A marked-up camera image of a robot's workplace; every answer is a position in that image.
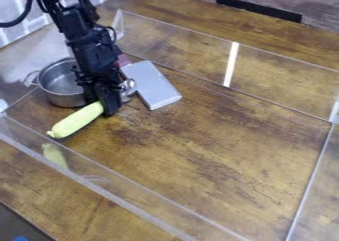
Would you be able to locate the spoon with yellow handle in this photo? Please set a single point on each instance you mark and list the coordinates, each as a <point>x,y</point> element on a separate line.
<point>73,123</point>

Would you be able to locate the clear acrylic table barrier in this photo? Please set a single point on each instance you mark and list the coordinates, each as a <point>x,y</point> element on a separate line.
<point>217,166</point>

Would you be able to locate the black wall strip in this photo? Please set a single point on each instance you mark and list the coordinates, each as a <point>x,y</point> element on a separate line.
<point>265,10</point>

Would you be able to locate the toy cleaver knife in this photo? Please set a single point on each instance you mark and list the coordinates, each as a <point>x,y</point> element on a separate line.
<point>154,88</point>

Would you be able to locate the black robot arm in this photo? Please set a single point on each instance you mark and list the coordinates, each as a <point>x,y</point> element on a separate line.
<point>74,16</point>

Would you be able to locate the small steel pot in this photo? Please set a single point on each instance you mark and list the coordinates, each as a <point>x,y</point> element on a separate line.
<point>57,79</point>

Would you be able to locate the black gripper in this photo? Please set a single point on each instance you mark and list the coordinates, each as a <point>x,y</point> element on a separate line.
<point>97,52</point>

